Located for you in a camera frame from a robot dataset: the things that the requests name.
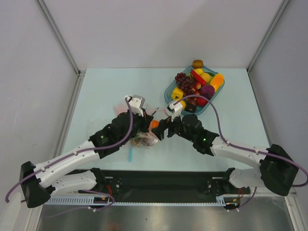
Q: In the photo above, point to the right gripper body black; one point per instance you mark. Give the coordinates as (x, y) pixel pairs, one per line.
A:
(170, 127)

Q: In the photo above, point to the white slotted cable duct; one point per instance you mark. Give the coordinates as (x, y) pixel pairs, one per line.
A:
(185, 199)

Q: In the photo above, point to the orange mango piece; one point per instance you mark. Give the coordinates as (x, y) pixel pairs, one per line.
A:
(217, 81)

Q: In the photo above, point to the brown kiwi fruit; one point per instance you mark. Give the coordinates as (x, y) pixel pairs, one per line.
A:
(197, 64)

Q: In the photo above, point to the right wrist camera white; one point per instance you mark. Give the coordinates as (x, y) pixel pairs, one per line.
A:
(174, 109)

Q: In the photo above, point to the orange fruit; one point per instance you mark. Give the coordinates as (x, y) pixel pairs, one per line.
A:
(154, 124)

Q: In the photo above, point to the red chili pepper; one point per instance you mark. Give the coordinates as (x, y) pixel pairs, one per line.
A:
(198, 78)

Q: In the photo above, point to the brown longan bunch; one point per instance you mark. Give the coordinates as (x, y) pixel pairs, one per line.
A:
(140, 141)

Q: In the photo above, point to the left aluminium frame post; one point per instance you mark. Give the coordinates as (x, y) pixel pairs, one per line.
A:
(57, 34)

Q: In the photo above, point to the clear zip bag pink zipper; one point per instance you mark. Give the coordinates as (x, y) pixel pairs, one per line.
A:
(104, 137)

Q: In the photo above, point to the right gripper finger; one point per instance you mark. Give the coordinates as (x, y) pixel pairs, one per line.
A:
(173, 128)
(159, 131)

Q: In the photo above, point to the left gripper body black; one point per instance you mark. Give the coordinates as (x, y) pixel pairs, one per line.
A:
(139, 124)

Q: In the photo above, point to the pink dotted zip bag stack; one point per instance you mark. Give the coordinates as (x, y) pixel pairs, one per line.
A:
(120, 108)

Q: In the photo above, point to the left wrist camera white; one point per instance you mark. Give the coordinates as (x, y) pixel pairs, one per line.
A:
(135, 104)

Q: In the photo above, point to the blue zipper bag strip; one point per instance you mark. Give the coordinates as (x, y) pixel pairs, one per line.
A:
(130, 154)

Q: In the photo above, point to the aluminium frame post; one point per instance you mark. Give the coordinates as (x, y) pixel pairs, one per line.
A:
(269, 32)
(57, 34)

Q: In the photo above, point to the dark red grape bunch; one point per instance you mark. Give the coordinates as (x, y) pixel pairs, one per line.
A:
(185, 83)

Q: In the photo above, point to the right aluminium frame post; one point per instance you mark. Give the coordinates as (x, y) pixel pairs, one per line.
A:
(269, 32)

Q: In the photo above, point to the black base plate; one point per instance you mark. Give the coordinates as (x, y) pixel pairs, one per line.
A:
(126, 183)

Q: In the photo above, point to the yellow lemon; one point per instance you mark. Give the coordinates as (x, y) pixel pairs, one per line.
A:
(205, 76)

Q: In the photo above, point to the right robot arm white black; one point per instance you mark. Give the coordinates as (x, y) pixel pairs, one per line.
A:
(270, 167)

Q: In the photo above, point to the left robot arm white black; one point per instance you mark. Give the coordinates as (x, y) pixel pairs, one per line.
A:
(38, 182)

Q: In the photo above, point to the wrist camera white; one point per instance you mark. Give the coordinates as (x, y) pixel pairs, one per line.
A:
(174, 109)
(135, 104)

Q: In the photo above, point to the red apple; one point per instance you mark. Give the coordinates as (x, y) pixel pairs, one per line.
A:
(201, 102)

